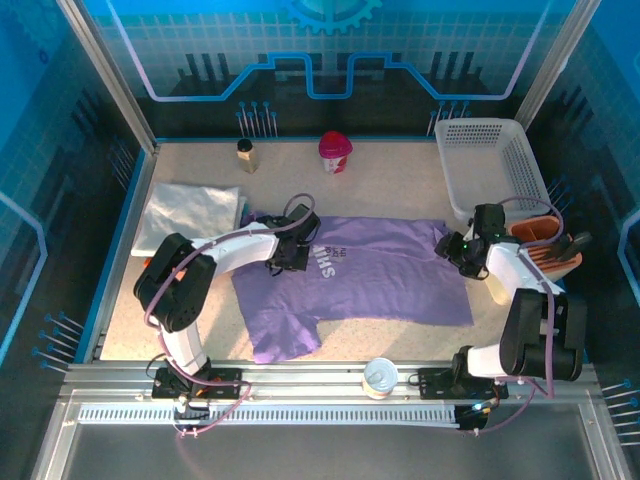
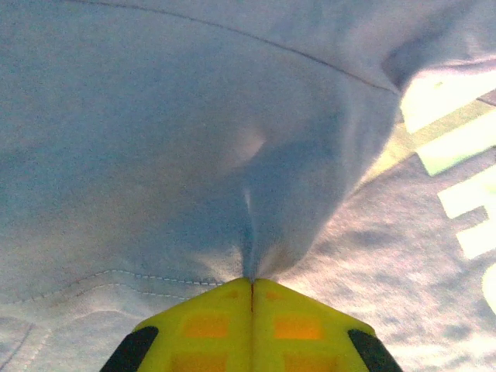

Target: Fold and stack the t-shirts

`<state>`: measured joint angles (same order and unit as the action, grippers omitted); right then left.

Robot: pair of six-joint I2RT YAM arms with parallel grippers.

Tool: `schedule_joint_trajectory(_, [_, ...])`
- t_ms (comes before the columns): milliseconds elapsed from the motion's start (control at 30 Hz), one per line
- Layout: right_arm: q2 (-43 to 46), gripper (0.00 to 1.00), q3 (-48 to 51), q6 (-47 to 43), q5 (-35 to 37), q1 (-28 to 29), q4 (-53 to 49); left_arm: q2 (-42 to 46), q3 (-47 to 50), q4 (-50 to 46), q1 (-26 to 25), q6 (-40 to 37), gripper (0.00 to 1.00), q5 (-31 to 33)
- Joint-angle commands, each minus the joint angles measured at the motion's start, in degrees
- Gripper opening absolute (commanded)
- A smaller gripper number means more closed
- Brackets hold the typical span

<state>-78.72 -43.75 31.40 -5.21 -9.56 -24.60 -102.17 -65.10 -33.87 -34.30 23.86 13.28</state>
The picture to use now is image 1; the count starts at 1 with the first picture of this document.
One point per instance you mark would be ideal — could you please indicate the purple printed t-shirt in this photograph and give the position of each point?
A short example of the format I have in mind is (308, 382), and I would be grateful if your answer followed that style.
(375, 280)

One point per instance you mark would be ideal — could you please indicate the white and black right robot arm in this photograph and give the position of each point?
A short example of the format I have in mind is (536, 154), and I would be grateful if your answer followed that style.
(540, 340)

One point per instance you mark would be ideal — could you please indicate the teal folded t-shirt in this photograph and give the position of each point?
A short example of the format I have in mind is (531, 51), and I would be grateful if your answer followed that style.
(243, 204)

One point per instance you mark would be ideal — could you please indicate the terracotta plastic utensil holder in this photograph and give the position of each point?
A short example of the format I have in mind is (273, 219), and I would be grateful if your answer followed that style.
(535, 230)

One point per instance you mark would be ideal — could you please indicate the white perforated plastic basket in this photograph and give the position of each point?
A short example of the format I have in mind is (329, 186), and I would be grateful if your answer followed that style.
(480, 165)

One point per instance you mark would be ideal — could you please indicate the beige bottle with black cap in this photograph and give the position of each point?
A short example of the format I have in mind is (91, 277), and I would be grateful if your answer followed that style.
(247, 157)

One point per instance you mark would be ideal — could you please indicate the white folded t-shirt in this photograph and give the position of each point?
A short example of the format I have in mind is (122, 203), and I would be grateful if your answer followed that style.
(190, 210)

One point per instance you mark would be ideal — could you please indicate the white cup with pink lid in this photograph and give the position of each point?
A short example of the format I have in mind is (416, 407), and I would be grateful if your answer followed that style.
(335, 150)

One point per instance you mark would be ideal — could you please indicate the orange folded t-shirt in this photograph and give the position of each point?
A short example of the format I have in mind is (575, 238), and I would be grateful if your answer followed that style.
(146, 262)

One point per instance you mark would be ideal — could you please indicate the silver-topped tin can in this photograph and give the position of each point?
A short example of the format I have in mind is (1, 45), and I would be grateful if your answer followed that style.
(380, 377)

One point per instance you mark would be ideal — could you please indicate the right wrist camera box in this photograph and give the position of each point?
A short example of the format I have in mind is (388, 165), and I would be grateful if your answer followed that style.
(489, 217)

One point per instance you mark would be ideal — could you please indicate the aluminium frame rail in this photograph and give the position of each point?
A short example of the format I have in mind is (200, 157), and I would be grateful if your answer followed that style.
(310, 372)

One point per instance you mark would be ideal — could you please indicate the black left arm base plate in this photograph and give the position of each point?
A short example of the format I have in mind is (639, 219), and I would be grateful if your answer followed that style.
(225, 385)

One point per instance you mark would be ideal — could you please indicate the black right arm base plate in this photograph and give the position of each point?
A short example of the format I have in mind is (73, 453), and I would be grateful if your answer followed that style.
(435, 382)

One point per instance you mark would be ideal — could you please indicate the aluminium frame post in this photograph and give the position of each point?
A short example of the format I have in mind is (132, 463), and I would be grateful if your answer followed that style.
(111, 75)
(556, 60)

